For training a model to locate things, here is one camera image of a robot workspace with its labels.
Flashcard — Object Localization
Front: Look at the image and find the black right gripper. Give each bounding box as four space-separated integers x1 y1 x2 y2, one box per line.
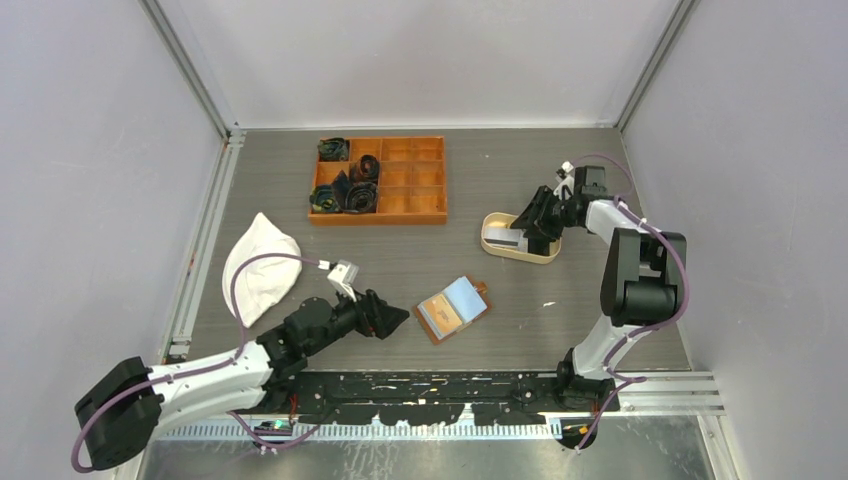
511 185 578 243

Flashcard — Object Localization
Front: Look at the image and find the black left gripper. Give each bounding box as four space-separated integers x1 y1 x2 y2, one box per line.
305 282 408 355

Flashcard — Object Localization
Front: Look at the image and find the white credit card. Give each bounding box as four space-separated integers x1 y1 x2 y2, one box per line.
482 224 528 253

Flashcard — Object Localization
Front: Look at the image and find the beige oval tray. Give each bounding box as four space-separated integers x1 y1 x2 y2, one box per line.
480 212 562 265

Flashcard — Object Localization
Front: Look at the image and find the brown leather card holder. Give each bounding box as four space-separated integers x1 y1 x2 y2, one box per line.
412 275 492 345

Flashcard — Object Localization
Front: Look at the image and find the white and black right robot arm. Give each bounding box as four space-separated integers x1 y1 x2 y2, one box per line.
509 163 687 411

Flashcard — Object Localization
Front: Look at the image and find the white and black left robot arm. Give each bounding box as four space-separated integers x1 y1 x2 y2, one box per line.
71 290 410 473

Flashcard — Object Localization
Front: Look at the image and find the white cloth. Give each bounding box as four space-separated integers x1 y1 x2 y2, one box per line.
221 212 303 328

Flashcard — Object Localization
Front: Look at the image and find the orange wooden compartment box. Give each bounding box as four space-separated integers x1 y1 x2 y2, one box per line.
307 134 448 226

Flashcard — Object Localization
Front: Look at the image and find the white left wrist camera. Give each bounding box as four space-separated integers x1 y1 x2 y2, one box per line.
327 260 359 302

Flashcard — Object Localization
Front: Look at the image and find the aluminium frame rail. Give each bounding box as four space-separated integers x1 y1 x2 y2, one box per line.
154 371 726 442

